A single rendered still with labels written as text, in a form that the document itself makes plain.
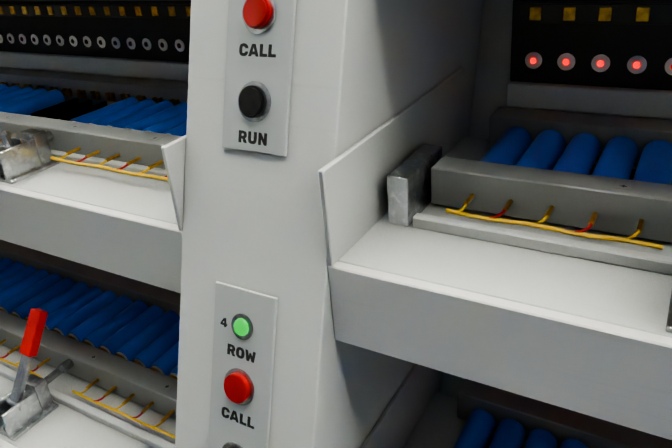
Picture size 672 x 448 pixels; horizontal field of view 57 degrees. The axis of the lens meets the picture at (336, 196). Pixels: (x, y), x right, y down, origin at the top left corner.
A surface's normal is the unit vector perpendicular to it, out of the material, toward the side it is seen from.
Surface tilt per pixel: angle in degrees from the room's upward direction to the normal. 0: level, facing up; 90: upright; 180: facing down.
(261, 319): 90
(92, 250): 108
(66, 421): 18
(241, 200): 90
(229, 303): 90
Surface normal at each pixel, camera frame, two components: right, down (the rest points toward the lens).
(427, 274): -0.08, -0.90
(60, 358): -0.50, 0.40
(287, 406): -0.50, 0.11
